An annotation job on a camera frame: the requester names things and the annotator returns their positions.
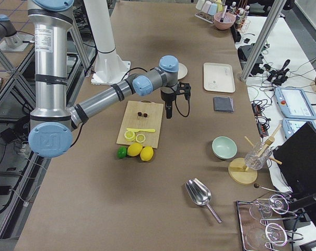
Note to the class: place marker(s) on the pastel cup rack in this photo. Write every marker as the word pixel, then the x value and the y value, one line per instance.
pixel 207 9

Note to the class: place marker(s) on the lower lemon slice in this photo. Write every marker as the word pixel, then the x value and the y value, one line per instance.
pixel 129 135

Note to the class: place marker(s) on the black handled steel scoop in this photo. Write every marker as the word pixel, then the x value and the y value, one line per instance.
pixel 223 13

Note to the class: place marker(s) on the whole lemon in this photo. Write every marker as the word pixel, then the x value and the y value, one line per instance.
pixel 134 149
pixel 147 153

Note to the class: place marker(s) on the upper lemon slice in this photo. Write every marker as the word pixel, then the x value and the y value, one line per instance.
pixel 140 138

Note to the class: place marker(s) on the lower whole lemon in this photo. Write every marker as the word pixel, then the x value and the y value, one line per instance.
pixel 134 149

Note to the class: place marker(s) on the steel ice scoop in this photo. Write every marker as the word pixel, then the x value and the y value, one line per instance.
pixel 201 195

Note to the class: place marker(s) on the yellow plastic knife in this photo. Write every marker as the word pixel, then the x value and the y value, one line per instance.
pixel 141 130

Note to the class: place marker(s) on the wooden cup rack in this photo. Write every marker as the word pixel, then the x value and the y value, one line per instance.
pixel 239 171

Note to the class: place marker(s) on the bamboo cutting board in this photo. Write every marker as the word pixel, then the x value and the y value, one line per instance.
pixel 131 120

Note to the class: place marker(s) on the upper whole lemon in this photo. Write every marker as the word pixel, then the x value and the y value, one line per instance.
pixel 147 153

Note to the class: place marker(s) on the white rabbit tray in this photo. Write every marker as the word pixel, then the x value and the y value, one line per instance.
pixel 218 77

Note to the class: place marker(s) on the beige round plate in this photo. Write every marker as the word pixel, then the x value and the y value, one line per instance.
pixel 182 72

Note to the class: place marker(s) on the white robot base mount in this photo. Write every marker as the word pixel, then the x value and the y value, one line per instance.
pixel 109 67

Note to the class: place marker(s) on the teach pendant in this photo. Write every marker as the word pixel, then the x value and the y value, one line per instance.
pixel 290 125
pixel 294 103

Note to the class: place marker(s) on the wire glass rack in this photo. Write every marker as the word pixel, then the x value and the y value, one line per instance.
pixel 277 222

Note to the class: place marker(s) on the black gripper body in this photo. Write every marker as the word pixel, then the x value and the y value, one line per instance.
pixel 167 98

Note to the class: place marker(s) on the black laptop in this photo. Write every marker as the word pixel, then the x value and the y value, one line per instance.
pixel 298 156

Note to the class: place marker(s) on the green lime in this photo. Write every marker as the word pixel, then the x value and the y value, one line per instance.
pixel 122 152

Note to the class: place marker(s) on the upper teach pendant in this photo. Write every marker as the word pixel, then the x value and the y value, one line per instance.
pixel 294 103

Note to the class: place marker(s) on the clear glass cup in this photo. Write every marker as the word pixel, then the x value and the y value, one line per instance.
pixel 258 156

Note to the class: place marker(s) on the mint green bowl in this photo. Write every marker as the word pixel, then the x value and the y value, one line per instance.
pixel 224 147

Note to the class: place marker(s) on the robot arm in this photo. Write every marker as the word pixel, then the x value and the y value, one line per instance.
pixel 7 28
pixel 52 121

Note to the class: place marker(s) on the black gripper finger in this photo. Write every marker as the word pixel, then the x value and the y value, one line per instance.
pixel 169 110

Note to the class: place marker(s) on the aluminium frame post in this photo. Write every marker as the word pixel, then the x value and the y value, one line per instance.
pixel 268 26

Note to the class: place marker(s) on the lemon slice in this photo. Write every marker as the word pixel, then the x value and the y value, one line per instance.
pixel 129 135
pixel 140 138

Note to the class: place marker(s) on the pink ice bucket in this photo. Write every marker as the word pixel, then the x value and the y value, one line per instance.
pixel 228 21

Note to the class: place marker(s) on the lower teach pendant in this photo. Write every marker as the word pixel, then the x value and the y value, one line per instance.
pixel 290 125

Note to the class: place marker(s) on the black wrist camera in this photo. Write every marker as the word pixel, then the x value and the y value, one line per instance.
pixel 184 89

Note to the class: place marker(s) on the grey folded cloth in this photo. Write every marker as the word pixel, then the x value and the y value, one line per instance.
pixel 223 104

